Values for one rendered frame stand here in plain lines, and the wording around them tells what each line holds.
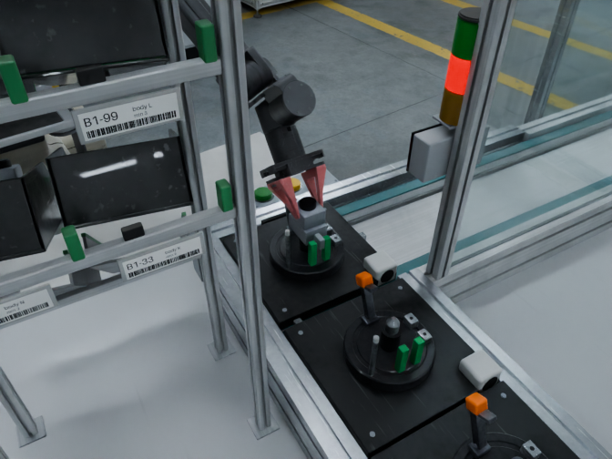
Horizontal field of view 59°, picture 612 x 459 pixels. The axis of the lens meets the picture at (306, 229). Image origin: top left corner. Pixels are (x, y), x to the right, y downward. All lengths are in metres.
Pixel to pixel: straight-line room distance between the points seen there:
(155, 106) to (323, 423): 0.52
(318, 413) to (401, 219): 0.52
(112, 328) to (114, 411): 0.18
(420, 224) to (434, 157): 0.36
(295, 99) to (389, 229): 0.42
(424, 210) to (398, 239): 0.12
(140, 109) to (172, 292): 0.69
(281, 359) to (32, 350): 0.47
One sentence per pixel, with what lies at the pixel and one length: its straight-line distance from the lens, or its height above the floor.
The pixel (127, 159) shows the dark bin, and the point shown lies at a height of 1.36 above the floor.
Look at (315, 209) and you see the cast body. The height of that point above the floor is 1.09.
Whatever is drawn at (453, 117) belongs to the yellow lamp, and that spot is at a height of 1.27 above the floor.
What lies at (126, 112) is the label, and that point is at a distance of 0.47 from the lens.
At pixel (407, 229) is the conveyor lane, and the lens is 1.16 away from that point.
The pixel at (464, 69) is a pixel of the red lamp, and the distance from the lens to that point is 0.80.
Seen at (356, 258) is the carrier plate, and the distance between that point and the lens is 1.00.
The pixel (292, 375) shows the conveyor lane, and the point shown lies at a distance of 0.85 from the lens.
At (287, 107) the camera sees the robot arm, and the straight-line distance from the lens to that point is 0.84.
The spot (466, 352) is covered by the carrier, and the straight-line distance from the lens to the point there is 0.89.
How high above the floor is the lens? 1.66
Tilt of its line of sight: 40 degrees down
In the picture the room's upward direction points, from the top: straight up
